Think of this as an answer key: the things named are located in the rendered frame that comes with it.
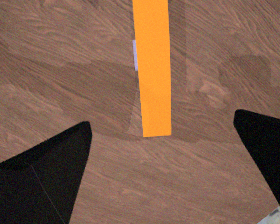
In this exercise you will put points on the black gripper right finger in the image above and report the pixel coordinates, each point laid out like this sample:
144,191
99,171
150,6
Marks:
261,137

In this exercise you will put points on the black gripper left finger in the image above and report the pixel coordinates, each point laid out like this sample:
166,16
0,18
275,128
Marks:
39,186

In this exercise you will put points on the orange bar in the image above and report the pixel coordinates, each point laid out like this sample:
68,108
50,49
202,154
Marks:
151,22

